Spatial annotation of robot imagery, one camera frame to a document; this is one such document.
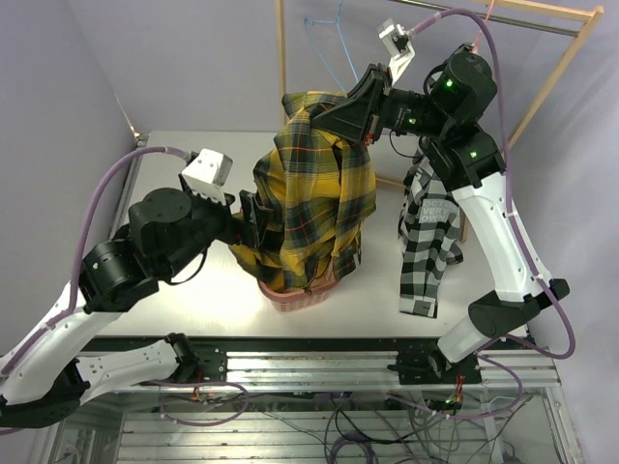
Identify yellow plaid shirt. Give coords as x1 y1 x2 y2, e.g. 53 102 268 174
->
230 91 376 293

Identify black white checkered shirt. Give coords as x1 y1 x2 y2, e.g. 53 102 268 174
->
398 159 463 318

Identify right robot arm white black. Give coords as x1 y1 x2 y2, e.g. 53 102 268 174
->
311 46 570 378

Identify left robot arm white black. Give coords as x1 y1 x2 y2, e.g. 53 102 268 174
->
1 188 273 433

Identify pink plastic laundry basket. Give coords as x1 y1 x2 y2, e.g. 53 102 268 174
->
257 270 339 313

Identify wooden clothes rack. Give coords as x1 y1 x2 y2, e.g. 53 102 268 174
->
269 0 604 244

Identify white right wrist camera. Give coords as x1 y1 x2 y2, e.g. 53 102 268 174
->
378 19 415 84

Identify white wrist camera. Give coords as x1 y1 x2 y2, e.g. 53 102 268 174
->
378 19 415 84
180 148 233 205

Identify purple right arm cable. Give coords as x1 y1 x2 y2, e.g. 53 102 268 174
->
410 8 577 362

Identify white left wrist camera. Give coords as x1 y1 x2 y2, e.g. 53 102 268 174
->
180 148 233 205

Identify blue wire hanger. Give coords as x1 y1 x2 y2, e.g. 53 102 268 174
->
303 1 360 91

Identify pink wire hanger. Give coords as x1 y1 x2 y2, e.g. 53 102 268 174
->
471 0 499 54

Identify aluminium rail base frame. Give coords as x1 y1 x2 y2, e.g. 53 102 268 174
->
28 132 581 464

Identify loose cables under table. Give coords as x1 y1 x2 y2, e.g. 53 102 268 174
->
159 371 533 464

